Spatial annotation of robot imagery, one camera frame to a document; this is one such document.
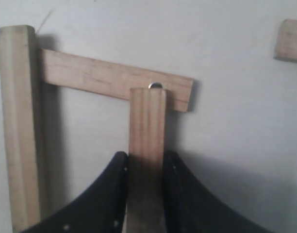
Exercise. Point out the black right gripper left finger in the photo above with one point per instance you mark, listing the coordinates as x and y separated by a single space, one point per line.
100 208

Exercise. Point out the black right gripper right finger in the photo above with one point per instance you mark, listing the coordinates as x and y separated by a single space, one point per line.
191 208

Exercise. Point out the wooden stick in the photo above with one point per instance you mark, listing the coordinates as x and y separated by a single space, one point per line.
286 43
145 210

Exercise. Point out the wood block with white dot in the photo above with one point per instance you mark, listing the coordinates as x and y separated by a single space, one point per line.
111 79

